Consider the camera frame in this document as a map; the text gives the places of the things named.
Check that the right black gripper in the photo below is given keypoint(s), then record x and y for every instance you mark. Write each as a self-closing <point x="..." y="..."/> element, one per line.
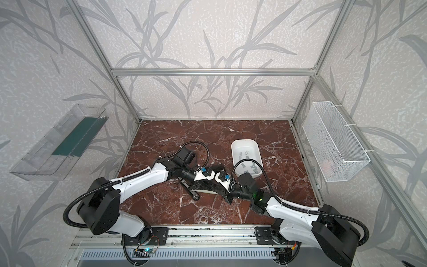
<point x="227" y="187"/>

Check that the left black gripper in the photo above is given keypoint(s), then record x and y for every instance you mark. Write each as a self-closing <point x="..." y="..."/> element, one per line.
<point x="199" y="178"/>

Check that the black stapler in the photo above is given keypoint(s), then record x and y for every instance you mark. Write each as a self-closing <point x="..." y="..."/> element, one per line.
<point x="194" y="195"/>
<point x="218" y="168"/>

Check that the beige grey stapler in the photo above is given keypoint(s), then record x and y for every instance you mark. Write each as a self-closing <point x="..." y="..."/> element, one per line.
<point x="208" y="188"/>

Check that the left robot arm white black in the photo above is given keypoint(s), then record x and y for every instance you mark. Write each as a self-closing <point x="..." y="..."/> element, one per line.
<point x="101" y="207"/>

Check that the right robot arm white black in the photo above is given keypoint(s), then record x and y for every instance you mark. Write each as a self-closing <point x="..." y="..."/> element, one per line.
<point x="338" y="236"/>

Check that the white plastic tray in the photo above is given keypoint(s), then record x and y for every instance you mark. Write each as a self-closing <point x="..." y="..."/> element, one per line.
<point x="254" y="153"/>

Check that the small circuit board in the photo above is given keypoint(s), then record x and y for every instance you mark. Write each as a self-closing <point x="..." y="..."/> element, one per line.
<point x="144" y="252"/>

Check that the pink object in basket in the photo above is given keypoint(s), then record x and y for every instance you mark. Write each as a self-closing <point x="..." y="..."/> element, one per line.
<point x="327" y="167"/>

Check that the green mat in shelf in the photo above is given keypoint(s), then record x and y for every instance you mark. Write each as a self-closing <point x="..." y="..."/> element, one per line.
<point x="80" y="137"/>

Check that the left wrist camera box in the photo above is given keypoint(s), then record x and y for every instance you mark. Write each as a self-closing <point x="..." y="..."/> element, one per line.
<point x="205" y="174"/>

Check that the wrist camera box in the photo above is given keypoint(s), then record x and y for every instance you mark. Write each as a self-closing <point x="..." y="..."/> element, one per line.
<point x="205" y="174"/>
<point x="225" y="180"/>

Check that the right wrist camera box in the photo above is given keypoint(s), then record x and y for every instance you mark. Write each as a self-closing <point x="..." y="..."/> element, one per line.
<point x="225" y="180"/>

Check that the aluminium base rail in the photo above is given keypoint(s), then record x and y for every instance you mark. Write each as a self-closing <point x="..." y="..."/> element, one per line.
<point x="185" y="236"/>

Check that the white wire mesh basket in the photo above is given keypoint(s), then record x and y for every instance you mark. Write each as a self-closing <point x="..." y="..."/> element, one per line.
<point x="332" y="138"/>

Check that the aluminium frame crossbar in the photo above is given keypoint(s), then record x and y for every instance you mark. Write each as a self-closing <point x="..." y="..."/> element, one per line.
<point x="213" y="72"/>

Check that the clear acrylic wall shelf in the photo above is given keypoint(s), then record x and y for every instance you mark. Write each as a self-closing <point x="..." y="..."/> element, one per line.
<point x="54" y="156"/>

